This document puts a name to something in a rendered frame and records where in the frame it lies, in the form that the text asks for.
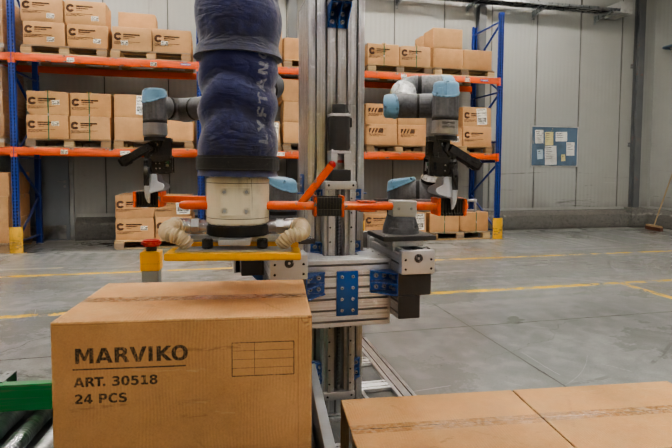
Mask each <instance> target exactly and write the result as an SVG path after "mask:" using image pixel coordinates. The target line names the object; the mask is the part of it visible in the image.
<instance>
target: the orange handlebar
mask: <svg viewBox="0 0 672 448"><path fill-rule="evenodd" d="M163 202H167V203H179V207H180V208H181V209H207V201H206V196H171V195H164V196H163ZM393 207H394V206H393V203H389V202H377V201H374V200H373V199H370V200H363V199H360V200H356V201H344V210H357V211H359V212H377V211H376V210H392V209H393ZM416 207H417V210H437V203H432V202H417V206H416ZM267 209H268V210H314V202H313V201H308V202H298V201H269V202H267Z"/></svg>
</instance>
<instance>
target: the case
mask: <svg viewBox="0 0 672 448"><path fill-rule="evenodd" d="M50 331H51V370H52V408H53V447H54V448H312V315H311V310H310V306H309V302H308V298H307V294H306V289H305V285H304V281H303V280H302V279H298V280H249V281H200V282H151V283H108V284H107V285H105V286H104V287H102V288H101V289H99V290H98V291H96V292H95V293H94V294H92V295H91V296H89V297H88V298H86V299H85V300H83V301H82V302H80V303H79V304H77V305H76V306H74V307H73V308H72V309H70V310H69V311H67V312H66V313H64V314H63V315H61V316H60V317H58V318H57V319H55V320H54V321H52V322H51V323H50Z"/></svg>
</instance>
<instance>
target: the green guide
mask: <svg viewBox="0 0 672 448"><path fill-rule="evenodd" d="M6 380H7V382H4V381H6ZM45 409H53V408H52V380H34V381H17V371H6V372H5V373H3V374H2V375H1V376H0V412H9V411H27V410H45Z"/></svg>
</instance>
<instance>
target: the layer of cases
mask: <svg viewBox="0 0 672 448"><path fill-rule="evenodd" d="M340 448H672V383H670V382H668V381H660V382H642V383H625V384H608V385H590V386H573V387H555V388H538V389H520V390H513V392H512V391H511V390H503V391H486V392H468V393H451V394H433V395H416V396H398V397H381V398H364V399H346V400H341V440H340Z"/></svg>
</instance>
